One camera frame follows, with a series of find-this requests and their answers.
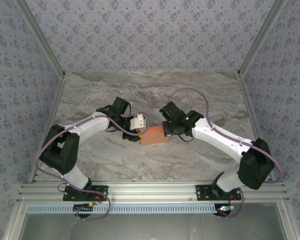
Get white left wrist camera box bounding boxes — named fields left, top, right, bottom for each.
left=129, top=113, right=147, bottom=131

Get aluminium cross beam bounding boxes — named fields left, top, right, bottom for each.
left=16, top=181, right=290, bottom=203

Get aluminium frame post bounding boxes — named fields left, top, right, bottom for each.
left=237, top=0, right=290, bottom=77
left=14, top=0, right=66, bottom=78

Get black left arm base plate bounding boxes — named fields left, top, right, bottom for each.
left=62, top=184, right=109, bottom=202

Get aluminium table side rail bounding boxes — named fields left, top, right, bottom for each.
left=28, top=74, right=66, bottom=183
left=237, top=72, right=276, bottom=183

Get light blue slotted cable duct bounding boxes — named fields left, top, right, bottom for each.
left=26, top=203, right=222, bottom=215

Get thin black cable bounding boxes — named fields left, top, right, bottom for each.
left=59, top=181, right=74, bottom=194

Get aluminium lower frame rail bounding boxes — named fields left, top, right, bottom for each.
left=277, top=201, right=300, bottom=240
left=3, top=201, right=28, bottom=240

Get black adapter board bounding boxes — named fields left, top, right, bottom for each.
left=73, top=202, right=95, bottom=218
left=214, top=204, right=235, bottom=218

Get orange paper box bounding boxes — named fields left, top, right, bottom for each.
left=139, top=125, right=171, bottom=146

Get grey metal panel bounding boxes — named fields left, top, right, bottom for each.
left=24, top=214, right=281, bottom=240

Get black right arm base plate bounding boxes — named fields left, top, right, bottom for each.
left=195, top=184, right=242, bottom=202

